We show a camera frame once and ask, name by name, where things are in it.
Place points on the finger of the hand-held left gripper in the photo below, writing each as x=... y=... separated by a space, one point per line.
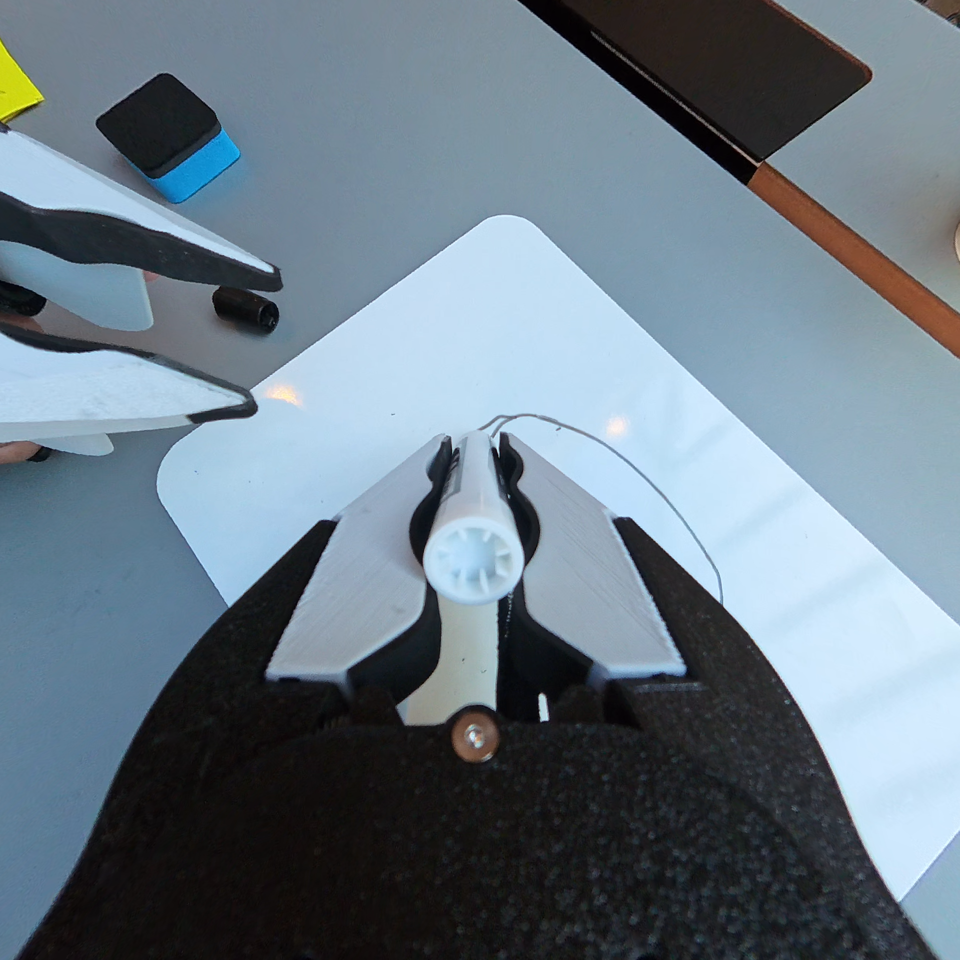
x=90 y=390
x=75 y=187

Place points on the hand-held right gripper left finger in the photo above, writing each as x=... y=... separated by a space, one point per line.
x=352 y=600

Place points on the yellow paper note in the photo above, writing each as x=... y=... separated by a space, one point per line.
x=15 y=86

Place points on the person's left hand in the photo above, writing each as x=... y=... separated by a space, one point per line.
x=13 y=454

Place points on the blue and black whiteboard eraser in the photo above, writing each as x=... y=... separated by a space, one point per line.
x=157 y=120

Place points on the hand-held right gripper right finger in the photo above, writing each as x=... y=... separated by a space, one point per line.
x=592 y=600

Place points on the grey desk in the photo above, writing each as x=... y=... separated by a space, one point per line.
x=375 y=150

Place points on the white dry-erase marker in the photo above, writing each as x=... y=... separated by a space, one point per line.
x=472 y=566

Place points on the black marker cap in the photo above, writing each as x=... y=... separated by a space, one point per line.
x=244 y=309

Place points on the white whiteboard sheet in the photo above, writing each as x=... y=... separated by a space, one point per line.
x=487 y=315

